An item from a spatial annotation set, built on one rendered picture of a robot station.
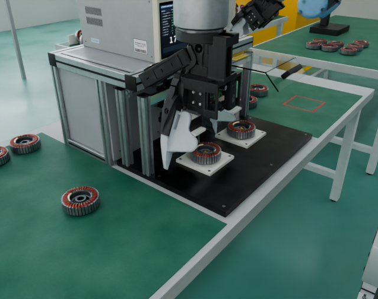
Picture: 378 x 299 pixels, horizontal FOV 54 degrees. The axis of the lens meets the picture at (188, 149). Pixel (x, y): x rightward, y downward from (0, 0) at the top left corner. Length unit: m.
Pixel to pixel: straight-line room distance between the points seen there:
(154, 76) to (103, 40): 0.82
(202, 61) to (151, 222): 0.65
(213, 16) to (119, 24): 0.83
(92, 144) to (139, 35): 0.44
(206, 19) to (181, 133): 0.16
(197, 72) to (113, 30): 0.82
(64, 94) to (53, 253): 0.63
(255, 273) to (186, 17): 1.63
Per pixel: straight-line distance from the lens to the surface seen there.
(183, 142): 0.54
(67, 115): 1.49
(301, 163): 1.45
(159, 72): 0.58
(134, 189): 1.23
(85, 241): 1.07
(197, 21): 0.50
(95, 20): 1.40
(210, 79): 0.53
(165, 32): 1.21
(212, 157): 1.27
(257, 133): 1.52
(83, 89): 1.34
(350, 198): 2.65
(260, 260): 2.06
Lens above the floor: 1.46
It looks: 29 degrees down
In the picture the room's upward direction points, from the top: straight up
